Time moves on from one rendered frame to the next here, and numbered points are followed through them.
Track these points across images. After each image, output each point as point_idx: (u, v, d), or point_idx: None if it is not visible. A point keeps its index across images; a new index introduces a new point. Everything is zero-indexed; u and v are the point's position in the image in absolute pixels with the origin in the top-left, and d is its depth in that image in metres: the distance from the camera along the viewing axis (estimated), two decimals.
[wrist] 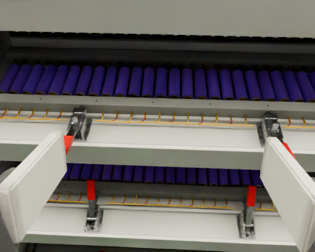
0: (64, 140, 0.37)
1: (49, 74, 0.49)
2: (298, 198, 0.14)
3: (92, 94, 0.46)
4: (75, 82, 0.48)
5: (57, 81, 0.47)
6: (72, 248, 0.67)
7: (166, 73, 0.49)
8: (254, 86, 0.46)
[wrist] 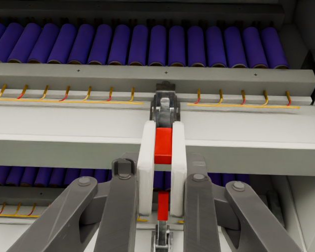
0: None
1: None
2: (171, 169, 0.17)
3: None
4: None
5: None
6: None
7: (37, 30, 0.34)
8: (156, 47, 0.31)
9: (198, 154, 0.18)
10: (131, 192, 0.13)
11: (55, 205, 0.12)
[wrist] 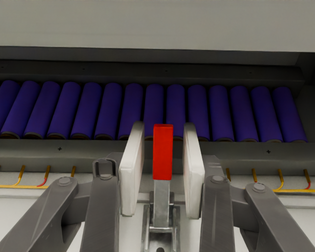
0: None
1: None
2: (187, 171, 0.16)
3: None
4: None
5: None
6: None
7: (14, 89, 0.29)
8: (152, 115, 0.27)
9: (212, 156, 0.18)
10: (113, 192, 0.13)
11: (36, 207, 0.12)
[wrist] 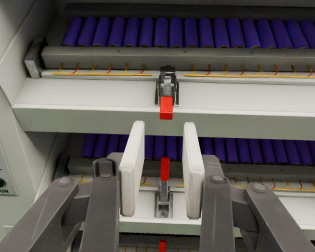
0: (164, 101, 0.30)
1: (120, 27, 0.42)
2: (187, 171, 0.16)
3: (176, 46, 0.39)
4: (151, 34, 0.41)
5: (131, 33, 0.41)
6: (124, 237, 0.60)
7: (254, 24, 0.43)
8: None
9: (212, 156, 0.18)
10: (113, 192, 0.13)
11: (36, 207, 0.12)
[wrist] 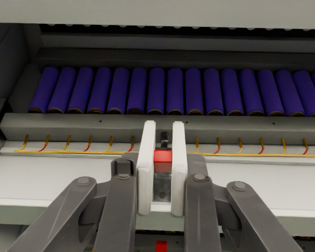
0: None
1: (104, 82, 0.33)
2: (172, 169, 0.17)
3: (175, 111, 0.30)
4: (144, 92, 0.33)
5: (118, 91, 0.32)
6: None
7: (273, 77, 0.34)
8: None
9: (198, 154, 0.18)
10: (130, 192, 0.13)
11: (54, 205, 0.12)
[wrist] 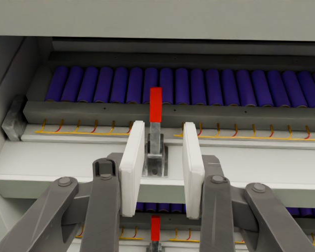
0: (153, 109, 0.31)
1: (107, 79, 0.40)
2: (187, 171, 0.16)
3: (166, 103, 0.37)
4: (140, 88, 0.39)
5: (119, 87, 0.38)
6: None
7: (249, 76, 0.40)
8: None
9: (212, 156, 0.18)
10: (113, 192, 0.13)
11: (36, 207, 0.12)
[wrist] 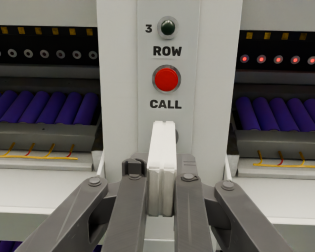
0: None
1: None
2: (161, 169, 0.17)
3: None
4: None
5: None
6: None
7: None
8: None
9: (189, 154, 0.18)
10: (140, 192, 0.13)
11: (65, 205, 0.13)
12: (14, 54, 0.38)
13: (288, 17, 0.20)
